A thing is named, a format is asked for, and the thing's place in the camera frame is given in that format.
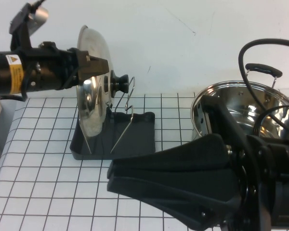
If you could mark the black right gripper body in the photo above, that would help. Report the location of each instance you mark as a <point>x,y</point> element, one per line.
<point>257,168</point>

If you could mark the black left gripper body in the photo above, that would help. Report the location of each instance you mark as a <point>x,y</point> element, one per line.
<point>55,67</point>

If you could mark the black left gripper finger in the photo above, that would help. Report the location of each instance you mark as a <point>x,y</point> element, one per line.
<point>98,66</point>

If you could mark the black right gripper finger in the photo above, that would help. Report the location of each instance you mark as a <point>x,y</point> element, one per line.
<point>183,158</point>
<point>183,192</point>

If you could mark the stainless steel pot lid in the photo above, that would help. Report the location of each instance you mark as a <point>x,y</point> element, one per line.
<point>91,106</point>

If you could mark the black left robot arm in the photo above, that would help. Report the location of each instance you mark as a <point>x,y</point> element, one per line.
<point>2,72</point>

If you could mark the white black-grid tablecloth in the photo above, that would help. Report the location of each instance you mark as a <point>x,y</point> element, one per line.
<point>50,192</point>

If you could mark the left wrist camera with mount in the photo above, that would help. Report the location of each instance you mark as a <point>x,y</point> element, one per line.
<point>20,21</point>

